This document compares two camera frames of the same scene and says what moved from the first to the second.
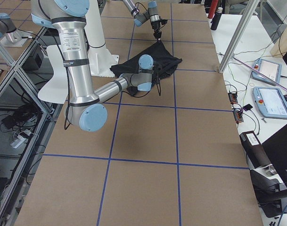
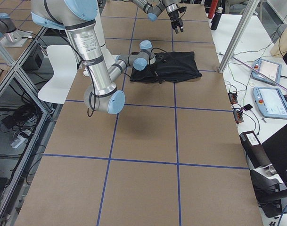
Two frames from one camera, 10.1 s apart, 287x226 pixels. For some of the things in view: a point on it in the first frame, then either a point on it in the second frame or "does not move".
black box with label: (254, 149) does not move
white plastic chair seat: (56, 90) does not move
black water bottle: (215, 20) does not move
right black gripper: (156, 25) to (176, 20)
